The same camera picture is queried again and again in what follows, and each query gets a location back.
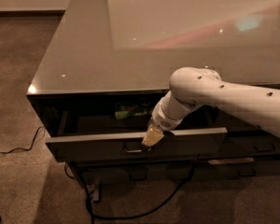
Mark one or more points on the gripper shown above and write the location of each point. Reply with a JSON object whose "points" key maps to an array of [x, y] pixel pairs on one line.
{"points": [[163, 120]]}

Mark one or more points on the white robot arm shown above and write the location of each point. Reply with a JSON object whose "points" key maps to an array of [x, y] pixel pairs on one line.
{"points": [[190, 88]]}

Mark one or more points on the dark cabinet with glossy top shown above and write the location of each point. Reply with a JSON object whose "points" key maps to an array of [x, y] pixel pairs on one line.
{"points": [[106, 52]]}

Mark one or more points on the green snack bag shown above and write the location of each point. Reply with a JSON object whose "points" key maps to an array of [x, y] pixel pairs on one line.
{"points": [[124, 111]]}

